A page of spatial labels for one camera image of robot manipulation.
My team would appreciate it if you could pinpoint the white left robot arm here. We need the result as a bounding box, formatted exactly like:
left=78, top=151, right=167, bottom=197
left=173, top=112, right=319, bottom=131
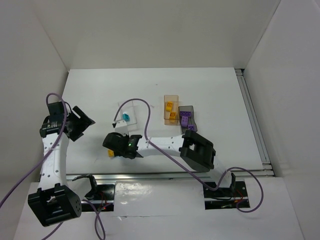
left=27, top=102, right=98, bottom=227

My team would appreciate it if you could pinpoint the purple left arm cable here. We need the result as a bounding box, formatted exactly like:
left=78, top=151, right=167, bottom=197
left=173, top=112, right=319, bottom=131
left=0, top=92, right=113, bottom=240

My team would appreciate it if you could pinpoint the yellow square lego brick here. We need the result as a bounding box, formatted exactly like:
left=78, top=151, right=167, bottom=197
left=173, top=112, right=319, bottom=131
left=107, top=149, right=115, bottom=158

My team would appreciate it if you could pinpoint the yellow lego piece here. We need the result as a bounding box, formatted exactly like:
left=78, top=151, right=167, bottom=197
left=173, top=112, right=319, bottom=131
left=164, top=101, right=174, bottom=112

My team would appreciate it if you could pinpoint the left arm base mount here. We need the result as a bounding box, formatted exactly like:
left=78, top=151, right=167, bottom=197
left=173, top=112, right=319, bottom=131
left=68, top=173, right=116, bottom=212

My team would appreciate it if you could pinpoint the small teal lego plate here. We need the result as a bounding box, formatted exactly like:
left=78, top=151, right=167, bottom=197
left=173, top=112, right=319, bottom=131
left=122, top=113, right=131, bottom=122

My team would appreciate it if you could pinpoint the amber plastic container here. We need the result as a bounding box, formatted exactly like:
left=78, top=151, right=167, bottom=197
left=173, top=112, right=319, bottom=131
left=163, top=95, right=180, bottom=126

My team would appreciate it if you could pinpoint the aluminium front rail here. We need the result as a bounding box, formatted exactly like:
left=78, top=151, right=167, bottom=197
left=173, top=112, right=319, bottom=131
left=66, top=169, right=275, bottom=181

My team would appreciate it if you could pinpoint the yellow lego in amber bin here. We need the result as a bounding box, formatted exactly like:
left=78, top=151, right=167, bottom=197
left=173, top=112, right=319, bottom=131
left=169, top=111, right=177, bottom=121

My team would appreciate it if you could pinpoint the purple lego in grey bin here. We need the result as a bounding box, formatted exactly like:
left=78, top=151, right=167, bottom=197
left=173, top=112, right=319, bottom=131
left=179, top=111, right=192, bottom=118

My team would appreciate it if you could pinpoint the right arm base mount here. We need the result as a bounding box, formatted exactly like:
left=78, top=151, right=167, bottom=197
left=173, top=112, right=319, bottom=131
left=203, top=173, right=250, bottom=210

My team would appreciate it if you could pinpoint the dark grey plastic container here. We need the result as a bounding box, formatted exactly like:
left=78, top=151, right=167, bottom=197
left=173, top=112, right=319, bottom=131
left=178, top=105, right=198, bottom=134

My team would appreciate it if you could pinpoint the purple lego brick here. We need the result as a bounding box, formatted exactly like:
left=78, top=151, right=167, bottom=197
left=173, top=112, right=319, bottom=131
left=187, top=124, right=197, bottom=131

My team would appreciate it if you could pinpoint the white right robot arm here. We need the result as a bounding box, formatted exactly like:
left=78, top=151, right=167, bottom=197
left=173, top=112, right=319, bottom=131
left=66, top=127, right=235, bottom=189

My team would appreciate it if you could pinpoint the clear plastic container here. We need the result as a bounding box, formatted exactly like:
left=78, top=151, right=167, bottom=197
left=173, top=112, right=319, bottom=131
left=117, top=100, right=138, bottom=131

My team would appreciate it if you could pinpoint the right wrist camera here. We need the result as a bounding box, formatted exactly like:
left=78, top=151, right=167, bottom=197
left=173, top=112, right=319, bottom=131
left=112, top=119, right=129, bottom=136

